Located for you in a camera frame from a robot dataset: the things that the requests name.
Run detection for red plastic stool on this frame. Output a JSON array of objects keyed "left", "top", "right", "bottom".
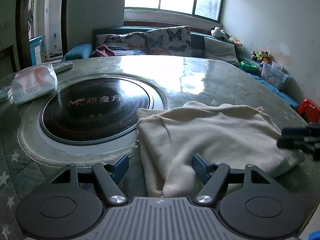
[{"left": 298, "top": 99, "right": 320, "bottom": 123}]

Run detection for clear plastic storage box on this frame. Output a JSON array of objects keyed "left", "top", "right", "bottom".
[{"left": 261, "top": 62, "right": 291, "bottom": 90}]

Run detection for black round induction cooktop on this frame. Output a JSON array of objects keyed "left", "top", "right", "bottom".
[{"left": 40, "top": 77, "right": 153, "bottom": 145}]

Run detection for grey plain pillow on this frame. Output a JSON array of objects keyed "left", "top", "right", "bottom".
[{"left": 204, "top": 37, "right": 240, "bottom": 67}]

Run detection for green bowl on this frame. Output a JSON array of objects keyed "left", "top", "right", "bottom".
[{"left": 240, "top": 61, "right": 259, "bottom": 73}]

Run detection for butterfly pillow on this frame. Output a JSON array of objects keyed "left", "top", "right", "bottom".
[
  {"left": 95, "top": 32, "right": 146, "bottom": 56},
  {"left": 146, "top": 25, "right": 192, "bottom": 57}
]

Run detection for white tissue pack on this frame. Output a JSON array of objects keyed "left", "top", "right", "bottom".
[{"left": 11, "top": 63, "right": 57, "bottom": 106}]

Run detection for grey remote control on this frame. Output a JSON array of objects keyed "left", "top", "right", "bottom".
[{"left": 53, "top": 62, "right": 73, "bottom": 74}]

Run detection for butterfly pillow left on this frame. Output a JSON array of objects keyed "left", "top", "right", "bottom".
[{"left": 95, "top": 32, "right": 146, "bottom": 56}]

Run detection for colourful plush toys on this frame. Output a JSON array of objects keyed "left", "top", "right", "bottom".
[{"left": 251, "top": 50, "right": 271, "bottom": 63}]

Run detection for cream fleece garment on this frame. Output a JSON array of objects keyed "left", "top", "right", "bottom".
[{"left": 136, "top": 101, "right": 304, "bottom": 198}]

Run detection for panda plush toy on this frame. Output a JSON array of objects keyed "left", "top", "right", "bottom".
[{"left": 210, "top": 27, "right": 229, "bottom": 40}]

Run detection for blue cabinet in doorway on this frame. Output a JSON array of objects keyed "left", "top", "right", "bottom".
[{"left": 29, "top": 35, "right": 43, "bottom": 66}]

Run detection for dark wooden door frame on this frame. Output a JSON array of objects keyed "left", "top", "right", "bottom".
[{"left": 15, "top": 0, "right": 68, "bottom": 69}]

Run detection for butterfly pillow right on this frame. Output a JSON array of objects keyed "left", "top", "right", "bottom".
[{"left": 146, "top": 25, "right": 192, "bottom": 57}]

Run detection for pink cloth on sofa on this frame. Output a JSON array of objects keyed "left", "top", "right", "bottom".
[{"left": 89, "top": 44, "right": 116, "bottom": 58}]

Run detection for blue sofa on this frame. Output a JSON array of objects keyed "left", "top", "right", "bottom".
[{"left": 63, "top": 26, "right": 300, "bottom": 111}]

